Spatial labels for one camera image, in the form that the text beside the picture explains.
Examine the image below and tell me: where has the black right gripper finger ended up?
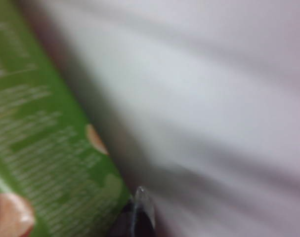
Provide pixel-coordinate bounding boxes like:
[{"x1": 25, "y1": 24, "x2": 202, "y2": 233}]
[{"x1": 109, "y1": 186, "x2": 157, "y2": 237}]

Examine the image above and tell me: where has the green chips can yellow lid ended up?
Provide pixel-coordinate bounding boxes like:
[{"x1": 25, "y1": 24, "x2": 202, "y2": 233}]
[{"x1": 0, "y1": 0, "x2": 132, "y2": 237}]

